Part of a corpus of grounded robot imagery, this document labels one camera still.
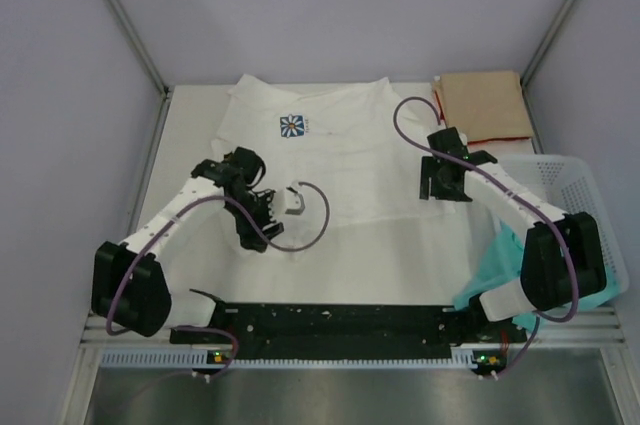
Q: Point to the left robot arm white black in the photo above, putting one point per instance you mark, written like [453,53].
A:
[131,285]

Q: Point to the white plastic basket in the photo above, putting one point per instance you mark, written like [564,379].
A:
[567,183]

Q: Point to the perforated white cable duct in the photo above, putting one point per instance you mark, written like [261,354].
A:
[208,359]

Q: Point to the teal t shirt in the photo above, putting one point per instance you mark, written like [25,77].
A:
[501,262]

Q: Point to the folded red t shirt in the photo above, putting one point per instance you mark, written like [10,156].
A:
[442,118]

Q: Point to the white printed t shirt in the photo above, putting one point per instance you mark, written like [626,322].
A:
[341,140]

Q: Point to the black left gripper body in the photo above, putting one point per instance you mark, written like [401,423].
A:
[261,208]

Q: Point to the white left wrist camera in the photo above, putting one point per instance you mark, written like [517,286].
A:
[293,200]

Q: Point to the aluminium frame post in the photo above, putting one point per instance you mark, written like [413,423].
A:
[556,26]
[135,43]

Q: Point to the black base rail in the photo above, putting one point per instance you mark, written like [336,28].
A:
[324,331]

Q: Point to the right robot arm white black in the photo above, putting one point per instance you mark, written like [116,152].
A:
[562,259]

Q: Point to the aluminium front frame rail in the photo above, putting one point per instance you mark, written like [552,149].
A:
[596,328]

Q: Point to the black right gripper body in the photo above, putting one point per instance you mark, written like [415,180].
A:
[432,170]

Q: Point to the right aluminium frame post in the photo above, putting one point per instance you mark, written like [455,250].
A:
[556,26]

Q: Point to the left aluminium frame post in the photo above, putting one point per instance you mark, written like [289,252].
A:
[135,43]

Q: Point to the folded tan t shirt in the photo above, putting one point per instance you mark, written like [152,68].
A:
[485,106]

